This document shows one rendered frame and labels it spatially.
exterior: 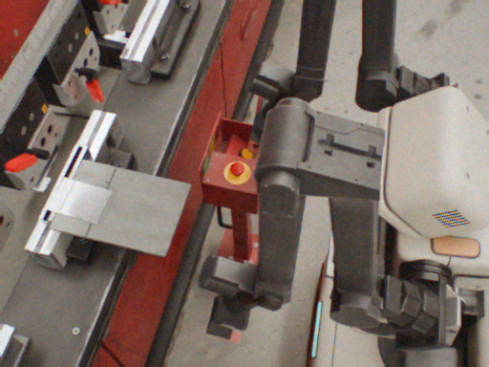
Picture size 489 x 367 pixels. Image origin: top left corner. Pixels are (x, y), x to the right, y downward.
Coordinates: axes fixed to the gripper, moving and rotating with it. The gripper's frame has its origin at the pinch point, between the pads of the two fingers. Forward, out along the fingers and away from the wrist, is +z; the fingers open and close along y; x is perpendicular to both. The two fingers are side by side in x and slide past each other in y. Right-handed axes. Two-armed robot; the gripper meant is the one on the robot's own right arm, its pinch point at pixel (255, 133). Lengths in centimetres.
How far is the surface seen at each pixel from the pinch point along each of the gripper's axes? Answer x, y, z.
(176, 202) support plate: -12.5, 21.4, 6.0
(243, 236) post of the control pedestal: 26, -3, 62
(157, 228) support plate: -14.7, 28.5, 7.1
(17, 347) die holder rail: -32, 56, 26
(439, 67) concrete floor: 105, -121, 59
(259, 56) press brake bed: 27, -109, 93
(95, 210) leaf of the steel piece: -27.7, 26.7, 13.4
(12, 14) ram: -53, 16, -25
